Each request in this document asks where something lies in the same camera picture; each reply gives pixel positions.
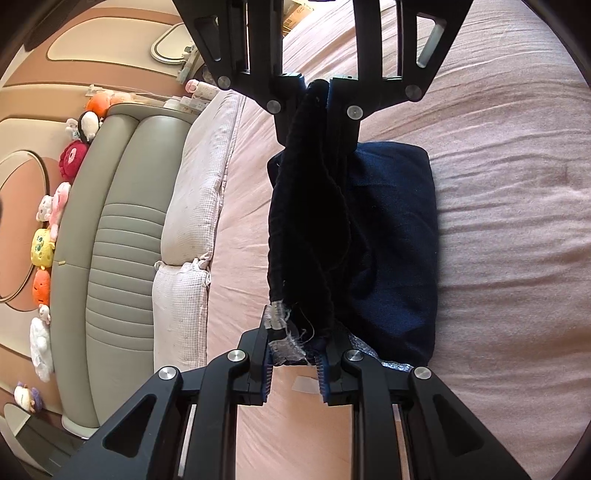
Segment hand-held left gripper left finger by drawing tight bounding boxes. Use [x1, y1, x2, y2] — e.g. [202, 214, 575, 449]
[53, 323, 275, 480]

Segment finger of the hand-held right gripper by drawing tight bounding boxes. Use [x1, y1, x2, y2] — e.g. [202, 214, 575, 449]
[173, 0, 309, 147]
[328, 0, 474, 153]

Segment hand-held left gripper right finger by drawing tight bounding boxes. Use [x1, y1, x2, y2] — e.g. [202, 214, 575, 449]
[318, 330, 534, 480]

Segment navy shorts with white stripes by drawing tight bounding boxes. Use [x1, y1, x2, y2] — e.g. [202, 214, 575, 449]
[262, 79, 438, 372]

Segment cardboard box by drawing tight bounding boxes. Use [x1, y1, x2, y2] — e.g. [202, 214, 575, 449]
[281, 0, 319, 34]

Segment pink water bottle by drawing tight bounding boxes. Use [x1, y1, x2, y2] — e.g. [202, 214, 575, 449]
[185, 78, 218, 100]

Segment pale pink checked pillow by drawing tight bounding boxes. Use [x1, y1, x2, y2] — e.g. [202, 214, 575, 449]
[161, 90, 247, 267]
[151, 259, 214, 372]

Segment arched vanity mirror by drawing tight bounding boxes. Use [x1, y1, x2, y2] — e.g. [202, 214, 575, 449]
[150, 23, 195, 65]

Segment pink bed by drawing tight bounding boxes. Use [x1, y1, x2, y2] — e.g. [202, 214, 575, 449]
[203, 0, 587, 480]

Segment orange plush toy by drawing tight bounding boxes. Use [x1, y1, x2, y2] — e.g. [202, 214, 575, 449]
[87, 92, 116, 118]
[32, 268, 51, 308]

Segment black and white plush toy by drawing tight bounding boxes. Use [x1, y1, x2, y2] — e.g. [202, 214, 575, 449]
[69, 111, 102, 141]

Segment grey padded headboard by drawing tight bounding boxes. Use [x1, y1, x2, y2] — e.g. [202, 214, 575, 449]
[51, 102, 204, 430]

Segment magenta plush toy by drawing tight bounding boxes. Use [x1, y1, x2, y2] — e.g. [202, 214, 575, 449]
[59, 140, 90, 181]

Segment large white plush toy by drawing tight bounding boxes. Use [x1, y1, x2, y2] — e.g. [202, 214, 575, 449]
[29, 316, 55, 384]

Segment glass display cabinet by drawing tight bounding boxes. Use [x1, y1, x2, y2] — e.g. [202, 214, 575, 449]
[2, 401, 100, 476]

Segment purple-haired plush toy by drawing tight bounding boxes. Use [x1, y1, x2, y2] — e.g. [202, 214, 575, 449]
[14, 382, 44, 411]

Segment pink and white plush toy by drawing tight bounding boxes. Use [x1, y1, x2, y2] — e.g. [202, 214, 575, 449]
[37, 181, 72, 238]

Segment yellow plush toy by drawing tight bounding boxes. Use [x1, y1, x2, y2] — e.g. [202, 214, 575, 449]
[30, 227, 57, 268]

